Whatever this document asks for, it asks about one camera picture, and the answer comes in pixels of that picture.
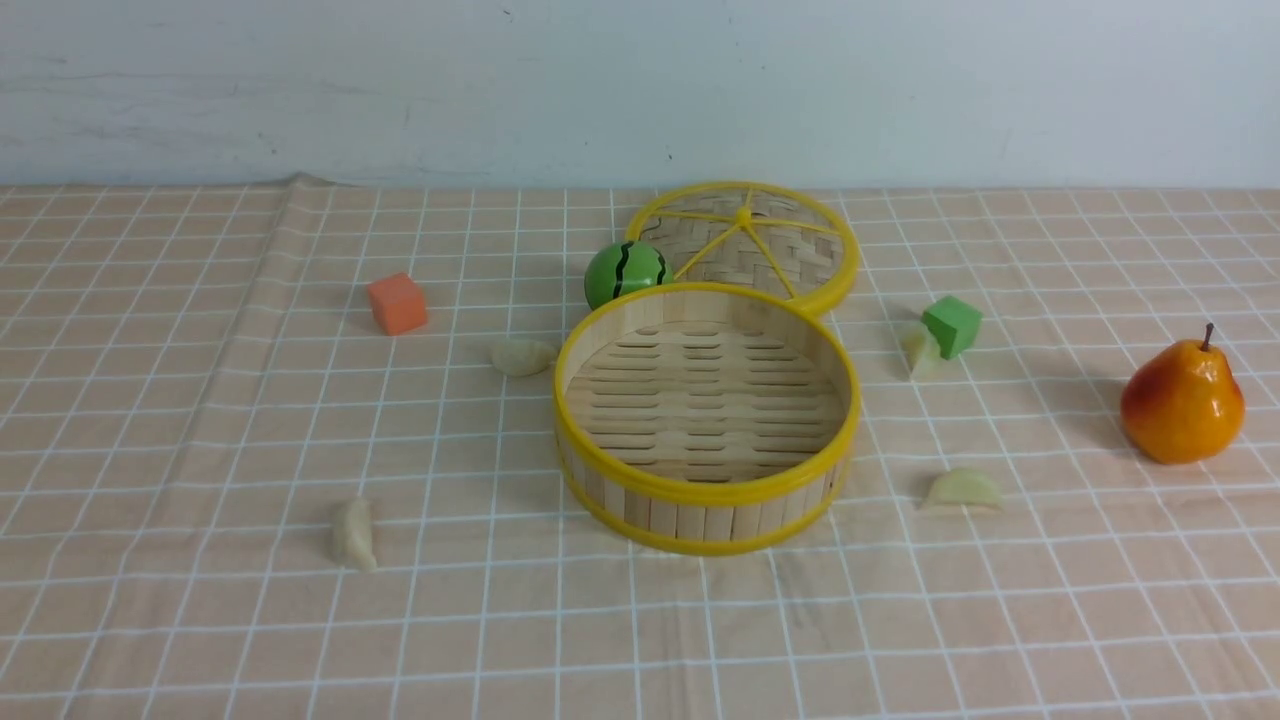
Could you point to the orange red toy pear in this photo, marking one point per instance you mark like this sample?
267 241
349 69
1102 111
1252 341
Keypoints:
1184 404

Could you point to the pale dumpling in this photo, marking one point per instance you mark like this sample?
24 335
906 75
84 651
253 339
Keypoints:
352 542
521 358

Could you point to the orange foam cube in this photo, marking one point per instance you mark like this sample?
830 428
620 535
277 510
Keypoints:
397 304

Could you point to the greenish dumpling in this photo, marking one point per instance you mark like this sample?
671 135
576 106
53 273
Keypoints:
963 488
921 350

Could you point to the beige checkered tablecloth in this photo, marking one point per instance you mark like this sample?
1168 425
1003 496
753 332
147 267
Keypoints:
193 381

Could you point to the woven bamboo steamer lid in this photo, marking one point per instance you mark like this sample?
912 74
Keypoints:
767 238

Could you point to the bamboo steamer tray yellow rim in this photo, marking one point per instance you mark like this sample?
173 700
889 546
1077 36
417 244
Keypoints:
704 418

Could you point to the green watermelon toy ball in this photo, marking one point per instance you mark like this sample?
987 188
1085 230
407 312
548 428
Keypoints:
621 268

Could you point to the green foam cube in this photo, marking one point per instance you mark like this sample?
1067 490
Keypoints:
954 324

